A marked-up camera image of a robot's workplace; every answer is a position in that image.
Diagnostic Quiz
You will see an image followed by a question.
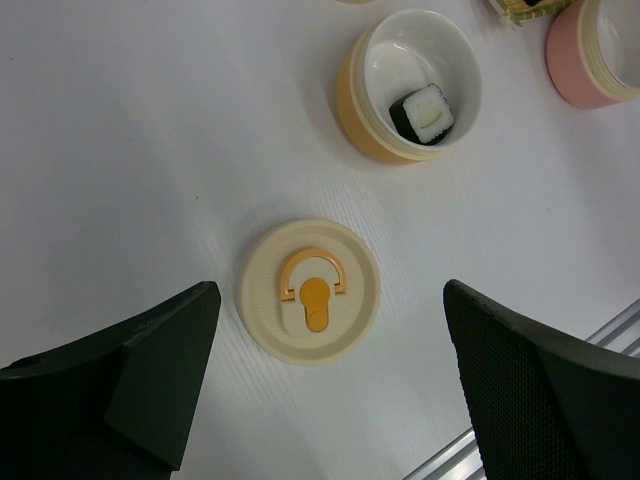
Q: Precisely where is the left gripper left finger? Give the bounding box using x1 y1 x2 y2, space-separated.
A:
1 281 221 479

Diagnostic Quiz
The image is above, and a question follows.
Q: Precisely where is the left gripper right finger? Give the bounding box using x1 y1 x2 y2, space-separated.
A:
443 280 639 479

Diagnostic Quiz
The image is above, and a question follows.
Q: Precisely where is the sushi roll green centre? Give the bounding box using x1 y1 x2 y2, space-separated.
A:
389 83 455 146

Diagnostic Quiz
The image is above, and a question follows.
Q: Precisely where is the pink lunch bowl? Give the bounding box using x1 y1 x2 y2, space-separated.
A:
546 1 639 109

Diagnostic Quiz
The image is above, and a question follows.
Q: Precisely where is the orange lunch bowl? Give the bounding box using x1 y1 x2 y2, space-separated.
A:
335 9 482 164

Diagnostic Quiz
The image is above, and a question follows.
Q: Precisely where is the bamboo sushi mat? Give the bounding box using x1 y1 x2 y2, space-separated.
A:
488 0 575 27

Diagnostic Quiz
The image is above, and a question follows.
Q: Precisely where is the aluminium mounting rail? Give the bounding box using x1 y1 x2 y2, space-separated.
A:
410 303 639 479

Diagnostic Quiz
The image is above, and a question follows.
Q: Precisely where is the cream lid orange handle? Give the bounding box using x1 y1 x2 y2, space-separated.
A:
236 219 381 366

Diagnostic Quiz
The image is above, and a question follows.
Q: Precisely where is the cream lid pink handle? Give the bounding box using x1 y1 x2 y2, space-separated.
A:
338 0 375 5

